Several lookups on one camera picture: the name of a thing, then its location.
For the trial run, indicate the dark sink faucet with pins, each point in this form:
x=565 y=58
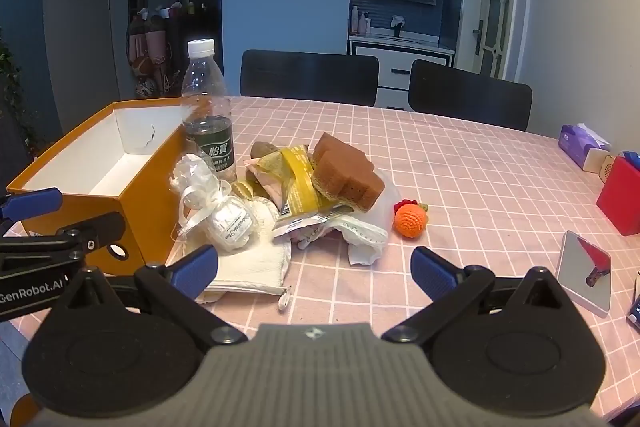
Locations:
x=397 y=26

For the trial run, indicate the white crumpled plastic bag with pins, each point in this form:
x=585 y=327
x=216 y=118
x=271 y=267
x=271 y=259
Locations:
x=367 y=239

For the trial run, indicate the hanging pink bags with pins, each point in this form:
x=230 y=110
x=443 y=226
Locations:
x=147 y=57

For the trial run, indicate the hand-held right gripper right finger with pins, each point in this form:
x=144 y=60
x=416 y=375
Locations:
x=432 y=271

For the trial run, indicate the brown sponge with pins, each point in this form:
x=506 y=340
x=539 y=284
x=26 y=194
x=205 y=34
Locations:
x=345 y=174

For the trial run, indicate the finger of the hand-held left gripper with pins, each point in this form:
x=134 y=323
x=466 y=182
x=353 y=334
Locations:
x=32 y=203
x=95 y=231

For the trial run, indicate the orange cardboard box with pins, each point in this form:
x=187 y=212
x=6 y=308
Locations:
x=145 y=197

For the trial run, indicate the white cloth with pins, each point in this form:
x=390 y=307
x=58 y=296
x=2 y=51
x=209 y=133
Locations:
x=250 y=269

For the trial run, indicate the green leafy plant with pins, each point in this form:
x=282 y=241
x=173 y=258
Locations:
x=12 y=92

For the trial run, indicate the wide black chair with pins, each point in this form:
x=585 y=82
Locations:
x=310 y=77

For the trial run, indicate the white round gauze pouch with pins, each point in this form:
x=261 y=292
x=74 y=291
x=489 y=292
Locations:
x=232 y=224

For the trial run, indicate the white organza ribbon bundle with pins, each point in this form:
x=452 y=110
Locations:
x=197 y=177

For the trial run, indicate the small white speaker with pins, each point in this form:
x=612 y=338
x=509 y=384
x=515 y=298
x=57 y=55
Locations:
x=602 y=164

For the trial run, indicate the narrow black chair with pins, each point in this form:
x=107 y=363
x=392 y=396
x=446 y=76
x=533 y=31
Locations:
x=470 y=97

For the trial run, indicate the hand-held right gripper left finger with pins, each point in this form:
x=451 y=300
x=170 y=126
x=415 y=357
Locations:
x=194 y=271

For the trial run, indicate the yellow foil packet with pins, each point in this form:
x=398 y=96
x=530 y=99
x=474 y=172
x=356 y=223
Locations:
x=300 y=187

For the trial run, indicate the flat rectangular mirror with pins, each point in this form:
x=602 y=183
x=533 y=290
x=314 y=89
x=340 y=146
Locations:
x=582 y=274

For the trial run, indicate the pink toiletry bottles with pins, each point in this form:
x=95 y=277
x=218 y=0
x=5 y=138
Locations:
x=357 y=21

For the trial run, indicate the orange crocheted ball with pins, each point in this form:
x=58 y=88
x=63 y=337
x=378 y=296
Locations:
x=411 y=222

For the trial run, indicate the pink checked tablecloth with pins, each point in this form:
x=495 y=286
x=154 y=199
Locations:
x=475 y=187

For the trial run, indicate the white vanity cabinet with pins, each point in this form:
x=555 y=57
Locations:
x=400 y=67

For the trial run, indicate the brown plush piece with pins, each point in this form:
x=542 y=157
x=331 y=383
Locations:
x=262 y=149

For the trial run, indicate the red box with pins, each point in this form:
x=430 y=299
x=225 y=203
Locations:
x=620 y=202

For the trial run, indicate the red crocheted flower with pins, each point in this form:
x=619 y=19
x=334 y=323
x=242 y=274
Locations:
x=402 y=206

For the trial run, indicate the purple tissue pack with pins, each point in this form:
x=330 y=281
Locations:
x=580 y=142

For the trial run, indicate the clear plastic water bottle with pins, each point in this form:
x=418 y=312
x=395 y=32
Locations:
x=207 y=107

